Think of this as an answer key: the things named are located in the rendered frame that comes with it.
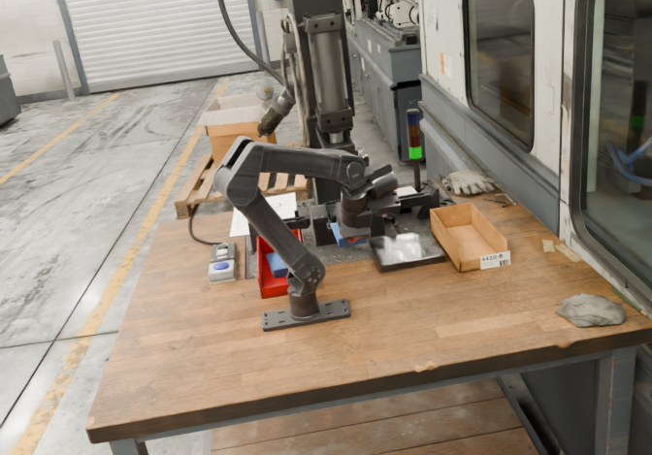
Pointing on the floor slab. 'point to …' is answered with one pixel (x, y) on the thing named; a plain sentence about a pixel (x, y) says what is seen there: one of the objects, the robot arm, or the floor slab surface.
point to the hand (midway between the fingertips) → (351, 240)
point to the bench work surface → (358, 352)
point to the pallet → (191, 191)
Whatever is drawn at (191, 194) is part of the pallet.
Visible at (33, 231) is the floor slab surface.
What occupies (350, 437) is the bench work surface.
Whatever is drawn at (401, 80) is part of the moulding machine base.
